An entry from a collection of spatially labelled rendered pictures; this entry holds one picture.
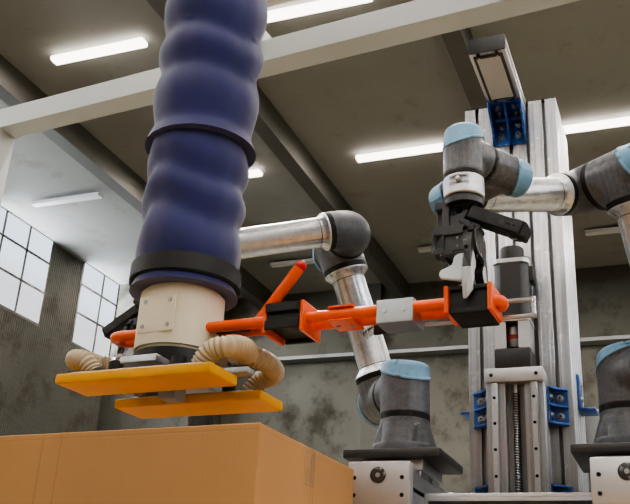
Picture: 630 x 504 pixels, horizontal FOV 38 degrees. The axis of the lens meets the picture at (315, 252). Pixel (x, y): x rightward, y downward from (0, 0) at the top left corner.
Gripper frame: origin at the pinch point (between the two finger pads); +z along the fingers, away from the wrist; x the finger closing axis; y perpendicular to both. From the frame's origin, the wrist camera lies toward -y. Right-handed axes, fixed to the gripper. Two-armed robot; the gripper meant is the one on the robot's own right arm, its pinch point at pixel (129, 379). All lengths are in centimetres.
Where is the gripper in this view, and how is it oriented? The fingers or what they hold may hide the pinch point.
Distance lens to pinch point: 224.3
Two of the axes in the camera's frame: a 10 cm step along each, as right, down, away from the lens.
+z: -0.6, 9.2, -4.0
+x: 4.1, 3.8, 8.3
